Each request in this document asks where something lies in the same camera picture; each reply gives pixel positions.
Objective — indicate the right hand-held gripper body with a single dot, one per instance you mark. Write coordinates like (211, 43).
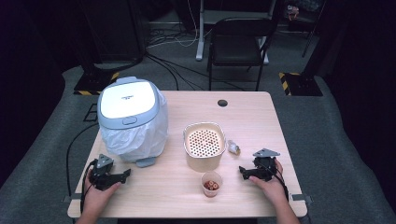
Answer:
(264, 165)

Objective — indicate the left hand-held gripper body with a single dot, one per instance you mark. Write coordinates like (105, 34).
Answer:
(104, 177)

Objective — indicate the person's left hand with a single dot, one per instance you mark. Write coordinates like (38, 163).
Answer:
(96, 199)

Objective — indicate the person's right hand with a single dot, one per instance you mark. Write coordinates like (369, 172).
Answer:
(271, 189)

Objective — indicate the crumpled clear wrapper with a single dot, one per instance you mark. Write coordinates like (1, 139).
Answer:
(233, 147)

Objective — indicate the translucent white trash bag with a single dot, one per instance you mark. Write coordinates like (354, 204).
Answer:
(138, 143)

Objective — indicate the red round food pieces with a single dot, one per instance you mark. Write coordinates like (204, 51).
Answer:
(211, 185)

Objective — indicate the grey table clamp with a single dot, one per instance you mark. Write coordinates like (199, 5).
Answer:
(73, 198)
(302, 198)

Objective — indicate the small clear plastic cup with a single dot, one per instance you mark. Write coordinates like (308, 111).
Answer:
(211, 193)

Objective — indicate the black stand base hazard tape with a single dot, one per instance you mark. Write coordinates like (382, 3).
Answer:
(303, 85)
(93, 84)

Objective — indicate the black folding chair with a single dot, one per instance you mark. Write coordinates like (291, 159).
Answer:
(238, 49)

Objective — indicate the white desk frame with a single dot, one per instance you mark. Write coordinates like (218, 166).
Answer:
(200, 40)

